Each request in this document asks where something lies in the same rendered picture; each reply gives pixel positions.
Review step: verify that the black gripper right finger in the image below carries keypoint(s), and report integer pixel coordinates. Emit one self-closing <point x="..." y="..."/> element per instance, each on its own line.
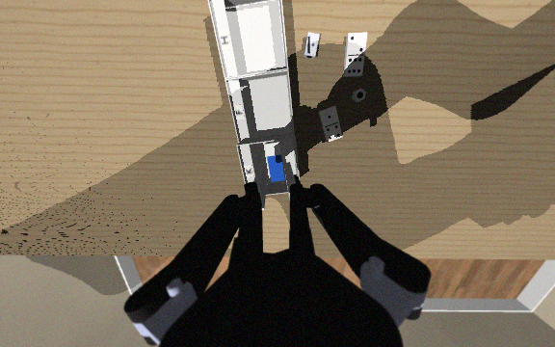
<point x="395" y="279"/>

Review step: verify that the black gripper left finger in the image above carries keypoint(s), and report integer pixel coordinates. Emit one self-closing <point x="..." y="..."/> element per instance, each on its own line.
<point x="158" y="303"/>

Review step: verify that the white three-compartment bin rack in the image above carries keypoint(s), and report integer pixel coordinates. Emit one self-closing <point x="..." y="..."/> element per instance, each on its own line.
<point x="251" y="40"/>

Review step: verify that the grey hex nut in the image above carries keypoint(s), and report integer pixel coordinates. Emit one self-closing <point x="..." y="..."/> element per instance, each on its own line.
<point x="358" y="95"/>

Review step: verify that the white domino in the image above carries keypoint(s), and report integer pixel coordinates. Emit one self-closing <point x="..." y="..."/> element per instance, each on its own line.
<point x="354" y="54"/>
<point x="330" y="123"/>

